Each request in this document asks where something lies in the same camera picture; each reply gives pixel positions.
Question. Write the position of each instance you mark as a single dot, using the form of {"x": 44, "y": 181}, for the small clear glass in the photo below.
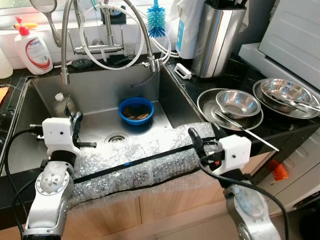
{"x": 130, "y": 50}

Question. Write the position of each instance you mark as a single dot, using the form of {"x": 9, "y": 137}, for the steel mesh strainer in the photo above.
{"x": 44, "y": 5}

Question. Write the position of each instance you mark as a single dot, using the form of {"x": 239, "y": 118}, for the white soap bottle red label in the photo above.
{"x": 35, "y": 55}

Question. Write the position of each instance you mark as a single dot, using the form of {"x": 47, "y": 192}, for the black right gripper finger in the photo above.
{"x": 218, "y": 133}
{"x": 196, "y": 141}

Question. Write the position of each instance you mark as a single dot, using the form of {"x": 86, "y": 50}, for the steel spring pull-down faucet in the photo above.
{"x": 65, "y": 45}

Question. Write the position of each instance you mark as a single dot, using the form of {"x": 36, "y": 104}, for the long thin steel utensil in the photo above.
{"x": 255, "y": 137}

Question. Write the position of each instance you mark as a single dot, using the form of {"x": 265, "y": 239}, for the round sink drain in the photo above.
{"x": 116, "y": 138}

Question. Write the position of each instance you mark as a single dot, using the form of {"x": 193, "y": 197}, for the chrome mixer tap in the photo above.
{"x": 107, "y": 27}

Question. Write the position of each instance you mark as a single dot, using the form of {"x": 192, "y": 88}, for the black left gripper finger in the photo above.
{"x": 80, "y": 122}
{"x": 74, "y": 130}

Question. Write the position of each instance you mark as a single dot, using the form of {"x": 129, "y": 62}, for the small white plastic clip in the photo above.
{"x": 182, "y": 71}

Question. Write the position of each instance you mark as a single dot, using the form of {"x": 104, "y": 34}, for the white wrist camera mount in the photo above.
{"x": 236, "y": 151}
{"x": 57, "y": 135}

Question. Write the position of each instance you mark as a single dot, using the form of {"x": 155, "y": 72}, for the white appliance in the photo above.
{"x": 295, "y": 35}

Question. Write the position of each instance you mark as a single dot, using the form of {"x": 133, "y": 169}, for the clear bubble wrap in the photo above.
{"x": 150, "y": 150}

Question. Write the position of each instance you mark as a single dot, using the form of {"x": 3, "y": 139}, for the stainless steel sink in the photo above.
{"x": 95, "y": 92}

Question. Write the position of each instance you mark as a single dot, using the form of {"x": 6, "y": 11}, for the large steel bowl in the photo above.
{"x": 285, "y": 89}

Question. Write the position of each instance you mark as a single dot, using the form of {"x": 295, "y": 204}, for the clear plastic bottle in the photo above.
{"x": 61, "y": 106}

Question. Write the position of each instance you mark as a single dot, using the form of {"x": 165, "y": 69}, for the wooden cabinet front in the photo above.
{"x": 170, "y": 210}

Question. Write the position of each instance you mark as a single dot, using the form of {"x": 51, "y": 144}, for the large steel plate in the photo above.
{"x": 265, "y": 105}

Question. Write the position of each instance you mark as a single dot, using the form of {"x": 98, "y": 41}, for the black scrubber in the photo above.
{"x": 81, "y": 64}

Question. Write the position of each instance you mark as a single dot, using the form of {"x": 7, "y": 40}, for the white plastic jug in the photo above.
{"x": 4, "y": 62}

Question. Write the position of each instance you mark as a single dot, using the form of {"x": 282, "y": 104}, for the orange cloth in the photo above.
{"x": 4, "y": 94}

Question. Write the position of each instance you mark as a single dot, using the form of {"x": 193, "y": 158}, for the blue plastic bowl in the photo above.
{"x": 145, "y": 120}

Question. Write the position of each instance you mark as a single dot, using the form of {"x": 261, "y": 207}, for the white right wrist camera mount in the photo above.
{"x": 236, "y": 151}

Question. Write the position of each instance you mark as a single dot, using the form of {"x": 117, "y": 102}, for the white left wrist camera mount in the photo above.
{"x": 57, "y": 135}

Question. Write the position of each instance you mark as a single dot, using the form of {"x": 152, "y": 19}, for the steel tongs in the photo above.
{"x": 300, "y": 105}

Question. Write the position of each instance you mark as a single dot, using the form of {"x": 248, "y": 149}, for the blue bottle brush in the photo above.
{"x": 156, "y": 24}

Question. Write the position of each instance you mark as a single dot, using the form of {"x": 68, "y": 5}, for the orange plastic object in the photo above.
{"x": 280, "y": 171}

